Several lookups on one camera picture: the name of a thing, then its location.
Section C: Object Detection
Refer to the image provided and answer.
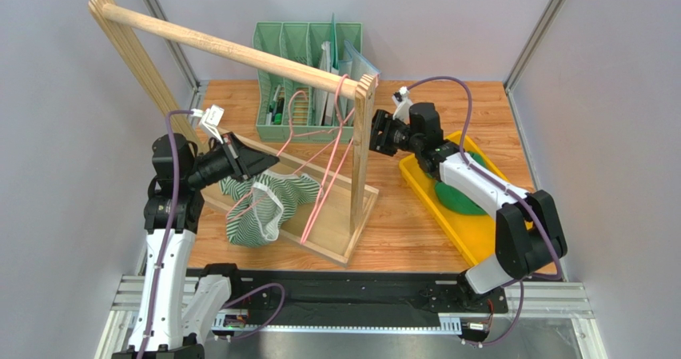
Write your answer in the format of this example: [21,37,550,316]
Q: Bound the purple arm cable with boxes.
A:
[404,75,565,282]
[135,109,195,359]

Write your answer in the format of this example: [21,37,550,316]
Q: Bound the yellow plastic tray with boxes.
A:
[399,130,539,268]

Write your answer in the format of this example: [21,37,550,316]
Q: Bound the pink wire hanger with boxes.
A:
[300,74,349,245]

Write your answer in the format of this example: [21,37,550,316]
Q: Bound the mint green file organizer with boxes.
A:
[252,19,380,143]

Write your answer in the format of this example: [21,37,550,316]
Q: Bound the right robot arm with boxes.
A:
[369,102,568,303]

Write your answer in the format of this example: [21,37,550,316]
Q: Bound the wooden clothes rack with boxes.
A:
[88,0,380,268]

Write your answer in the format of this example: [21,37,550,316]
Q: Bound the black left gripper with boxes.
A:
[185,131,280,190]

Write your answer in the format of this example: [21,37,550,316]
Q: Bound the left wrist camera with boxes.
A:
[190,105,225,144]

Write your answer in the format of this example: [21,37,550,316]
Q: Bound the green white striped tank top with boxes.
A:
[219,170,321,248]

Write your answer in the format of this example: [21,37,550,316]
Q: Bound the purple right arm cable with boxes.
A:
[404,75,565,282]

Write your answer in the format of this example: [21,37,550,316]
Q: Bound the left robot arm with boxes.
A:
[113,132,279,358]

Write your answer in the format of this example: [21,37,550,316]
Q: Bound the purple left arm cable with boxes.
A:
[135,109,195,359]

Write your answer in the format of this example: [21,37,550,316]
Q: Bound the white folders in organizer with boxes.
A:
[313,13,382,127]

